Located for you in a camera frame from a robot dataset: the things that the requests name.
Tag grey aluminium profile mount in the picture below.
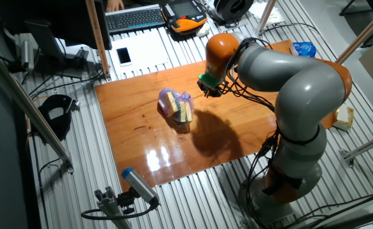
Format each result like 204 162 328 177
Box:
94 186 132 229

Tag aluminium frame post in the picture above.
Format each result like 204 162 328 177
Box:
334 2 373 66
254 0 277 36

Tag yellow green scrub sponge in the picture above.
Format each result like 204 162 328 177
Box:
178 101 194 124
166 91 179 118

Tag person's bare hand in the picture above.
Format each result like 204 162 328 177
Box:
106 0 125 13

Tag white smartphone with dark screen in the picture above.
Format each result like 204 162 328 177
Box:
116 46 133 67

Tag orange black teach pendant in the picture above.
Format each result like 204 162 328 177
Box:
161 0 208 34

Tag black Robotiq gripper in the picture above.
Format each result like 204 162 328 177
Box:
197 78 226 99

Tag black curved headset object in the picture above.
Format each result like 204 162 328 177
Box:
36 94 80 142

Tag brown wooden board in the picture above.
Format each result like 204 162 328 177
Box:
94 39 338 192

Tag black cable bundle along arm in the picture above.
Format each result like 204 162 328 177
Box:
220 37 302 229

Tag black computer monitor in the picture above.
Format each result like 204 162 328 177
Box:
1 0 113 52

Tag wood coloured frame post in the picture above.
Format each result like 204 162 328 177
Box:
85 0 111 81

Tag white paper sheets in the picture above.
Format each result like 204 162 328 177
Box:
109 29 172 80

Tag yellow white cardboard box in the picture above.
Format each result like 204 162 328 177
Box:
332 104 355 132

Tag silver camera with blue cap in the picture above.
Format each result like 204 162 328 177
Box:
121 167 160 207

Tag white crumpled paper towel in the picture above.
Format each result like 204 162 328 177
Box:
248 1 282 27

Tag long aluminium frame bar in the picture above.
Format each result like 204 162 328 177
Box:
0 44 75 174

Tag blue snack packet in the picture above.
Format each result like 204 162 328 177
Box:
292 41 318 59

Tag black round spool device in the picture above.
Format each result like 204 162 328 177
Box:
213 0 255 24

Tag short aluminium frame bar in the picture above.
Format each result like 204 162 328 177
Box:
338 129 373 168

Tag purple plastic bag of sponges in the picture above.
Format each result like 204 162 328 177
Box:
158 87 195 127

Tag black computer keyboard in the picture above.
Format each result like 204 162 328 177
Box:
104 4 167 35

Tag small silver cylinder camera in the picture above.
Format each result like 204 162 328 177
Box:
20 39 36 73

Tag black camera cable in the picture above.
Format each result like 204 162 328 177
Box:
80 198 157 221

